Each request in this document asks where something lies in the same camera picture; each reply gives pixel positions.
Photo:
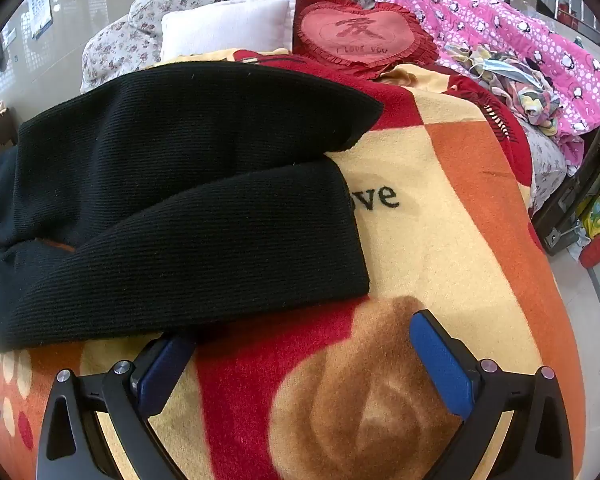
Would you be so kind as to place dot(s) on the black pants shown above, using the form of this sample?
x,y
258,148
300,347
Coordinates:
x,y
180,160

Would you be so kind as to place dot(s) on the black crate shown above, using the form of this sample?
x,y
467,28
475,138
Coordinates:
x,y
570,200

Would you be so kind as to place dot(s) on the grey floral quilt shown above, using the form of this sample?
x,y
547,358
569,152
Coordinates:
x,y
130,25

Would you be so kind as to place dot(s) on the pink penguin quilt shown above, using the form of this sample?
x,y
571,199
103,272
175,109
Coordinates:
x,y
480,15

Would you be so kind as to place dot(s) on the white pillow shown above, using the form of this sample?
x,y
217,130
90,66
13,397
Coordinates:
x,y
230,25

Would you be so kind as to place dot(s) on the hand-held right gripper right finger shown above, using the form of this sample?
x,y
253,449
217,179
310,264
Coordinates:
x,y
442,365

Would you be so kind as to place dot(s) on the wall calendar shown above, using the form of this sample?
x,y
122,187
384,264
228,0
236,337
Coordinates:
x,y
41,7

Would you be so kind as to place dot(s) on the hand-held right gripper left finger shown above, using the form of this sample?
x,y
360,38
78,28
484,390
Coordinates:
x,y
161,377

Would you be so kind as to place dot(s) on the colourful crumpled cloth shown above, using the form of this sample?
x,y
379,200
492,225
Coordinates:
x,y
530,97

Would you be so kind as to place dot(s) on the red heart cushion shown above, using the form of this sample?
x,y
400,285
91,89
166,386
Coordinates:
x,y
365,30

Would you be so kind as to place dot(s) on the rose print blanket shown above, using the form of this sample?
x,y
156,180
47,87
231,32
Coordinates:
x,y
430,220

